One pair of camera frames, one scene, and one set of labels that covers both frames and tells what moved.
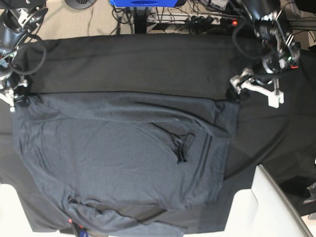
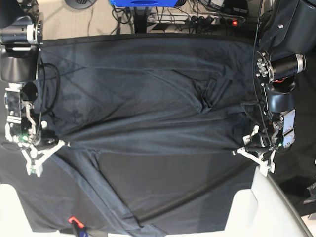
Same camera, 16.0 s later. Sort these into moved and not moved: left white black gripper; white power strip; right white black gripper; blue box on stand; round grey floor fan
Moved: left white black gripper; right white black gripper
Not moved: round grey floor fan; white power strip; blue box on stand
